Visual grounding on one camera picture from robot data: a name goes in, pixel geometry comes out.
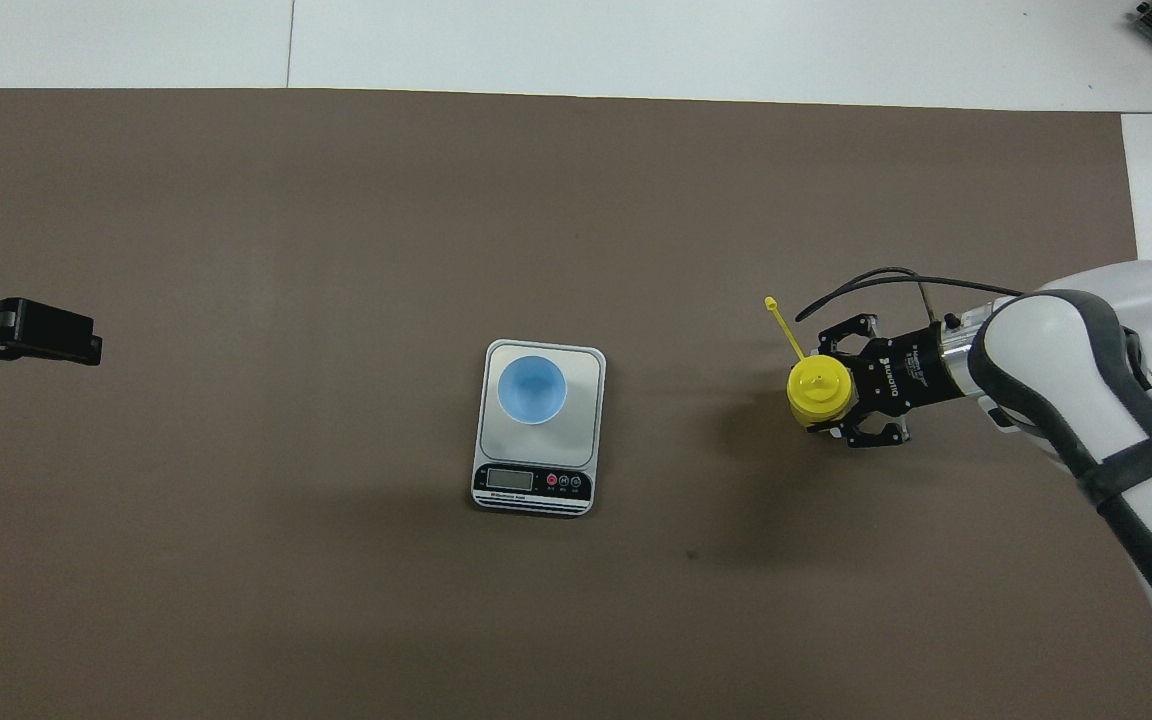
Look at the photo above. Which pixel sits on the silver digital kitchen scale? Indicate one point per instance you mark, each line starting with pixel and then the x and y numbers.
pixel 539 450

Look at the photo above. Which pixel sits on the brown table mat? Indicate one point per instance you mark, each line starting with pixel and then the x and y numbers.
pixel 536 200

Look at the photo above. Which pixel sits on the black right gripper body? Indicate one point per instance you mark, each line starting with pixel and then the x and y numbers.
pixel 911 370

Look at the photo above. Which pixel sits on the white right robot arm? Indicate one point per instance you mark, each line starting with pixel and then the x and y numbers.
pixel 1066 370

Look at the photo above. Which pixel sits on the light blue plastic cup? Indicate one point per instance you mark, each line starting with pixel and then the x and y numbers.
pixel 532 390

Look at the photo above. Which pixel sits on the yellow squeeze bottle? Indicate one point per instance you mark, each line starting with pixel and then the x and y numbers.
pixel 818 392

